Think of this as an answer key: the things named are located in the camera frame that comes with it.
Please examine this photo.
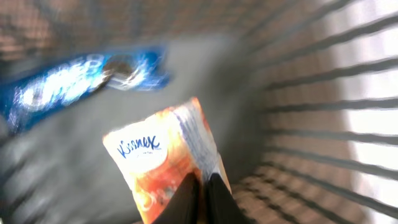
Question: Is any blue Oreo cookie pack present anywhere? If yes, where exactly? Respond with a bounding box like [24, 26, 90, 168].
[1, 46, 170, 134]

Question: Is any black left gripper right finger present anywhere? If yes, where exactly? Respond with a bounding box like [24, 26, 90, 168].
[205, 173, 246, 224]

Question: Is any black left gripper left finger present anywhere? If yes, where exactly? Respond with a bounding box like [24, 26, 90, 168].
[153, 173, 200, 224]

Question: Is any grey plastic basket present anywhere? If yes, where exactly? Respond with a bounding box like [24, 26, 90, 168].
[1, 0, 397, 223]

